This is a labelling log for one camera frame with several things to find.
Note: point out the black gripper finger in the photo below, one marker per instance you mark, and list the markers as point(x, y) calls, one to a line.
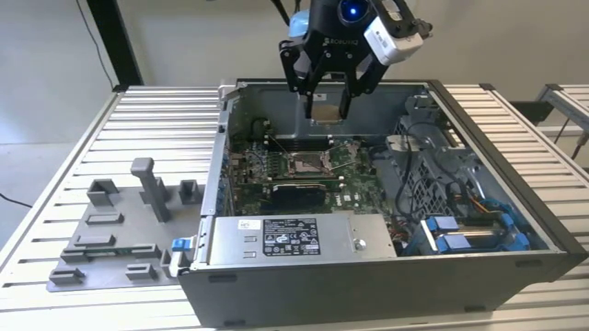
point(294, 69)
point(346, 107)

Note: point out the silver square CPU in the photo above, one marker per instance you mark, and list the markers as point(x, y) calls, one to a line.
point(328, 113)

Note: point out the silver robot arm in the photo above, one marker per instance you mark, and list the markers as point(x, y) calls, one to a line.
point(297, 24)

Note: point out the black RAM slot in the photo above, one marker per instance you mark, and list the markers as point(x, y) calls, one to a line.
point(290, 179)
point(300, 139)

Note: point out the CPU socket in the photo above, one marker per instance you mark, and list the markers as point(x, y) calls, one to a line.
point(308, 163)

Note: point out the thin metal locking lever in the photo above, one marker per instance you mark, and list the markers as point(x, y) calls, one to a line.
point(280, 143)

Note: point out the green motherboard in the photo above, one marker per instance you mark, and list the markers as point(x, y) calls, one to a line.
point(364, 193)

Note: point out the black expansion card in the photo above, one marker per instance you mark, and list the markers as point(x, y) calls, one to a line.
point(300, 194)

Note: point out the grey perforated disk cage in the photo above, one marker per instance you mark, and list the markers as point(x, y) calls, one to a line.
point(428, 179)

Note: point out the black block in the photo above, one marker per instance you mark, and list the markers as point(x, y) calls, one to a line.
point(529, 112)

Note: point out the blue disk carrier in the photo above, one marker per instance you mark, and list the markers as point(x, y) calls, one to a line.
point(445, 223)
point(453, 243)

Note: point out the silver power supply unit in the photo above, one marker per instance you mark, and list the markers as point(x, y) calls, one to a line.
point(234, 241)

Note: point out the aluminium slatted side table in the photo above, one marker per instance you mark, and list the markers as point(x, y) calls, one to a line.
point(564, 94)

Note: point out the blue plastic clip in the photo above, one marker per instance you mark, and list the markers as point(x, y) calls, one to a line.
point(181, 245)

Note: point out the black PC case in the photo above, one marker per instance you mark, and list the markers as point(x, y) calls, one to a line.
point(322, 296)

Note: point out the grey plastic parts rack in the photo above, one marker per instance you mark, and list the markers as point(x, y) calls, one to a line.
point(134, 234)

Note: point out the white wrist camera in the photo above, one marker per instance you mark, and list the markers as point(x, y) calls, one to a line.
point(392, 45)

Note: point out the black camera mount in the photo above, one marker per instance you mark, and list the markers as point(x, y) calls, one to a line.
point(409, 20)

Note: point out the black vertical post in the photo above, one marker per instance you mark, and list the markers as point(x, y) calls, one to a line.
point(113, 41)

